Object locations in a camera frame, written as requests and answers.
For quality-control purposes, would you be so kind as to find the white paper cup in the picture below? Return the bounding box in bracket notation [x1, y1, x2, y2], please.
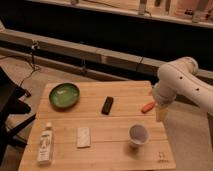
[128, 124, 149, 148]

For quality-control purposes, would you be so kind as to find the white plastic bottle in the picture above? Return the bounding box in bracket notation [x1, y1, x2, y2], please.
[37, 122, 54, 165]

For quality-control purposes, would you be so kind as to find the black chair frame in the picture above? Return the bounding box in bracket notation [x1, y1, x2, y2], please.
[0, 67, 35, 164]

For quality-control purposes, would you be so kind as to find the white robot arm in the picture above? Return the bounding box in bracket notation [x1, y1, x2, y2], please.
[152, 57, 213, 122]

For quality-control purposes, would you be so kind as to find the white folded cloth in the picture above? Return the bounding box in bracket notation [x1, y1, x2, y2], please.
[77, 127, 90, 148]

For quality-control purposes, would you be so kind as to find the green round bowl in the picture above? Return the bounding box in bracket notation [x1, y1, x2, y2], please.
[49, 83, 80, 109]

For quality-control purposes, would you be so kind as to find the black eraser block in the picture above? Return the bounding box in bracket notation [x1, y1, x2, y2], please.
[101, 97, 114, 115]

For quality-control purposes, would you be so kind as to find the black floor cable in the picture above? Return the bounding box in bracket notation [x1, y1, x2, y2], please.
[0, 41, 42, 88]

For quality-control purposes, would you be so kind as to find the orange carrot toy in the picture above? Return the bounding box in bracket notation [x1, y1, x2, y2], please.
[141, 102, 155, 113]

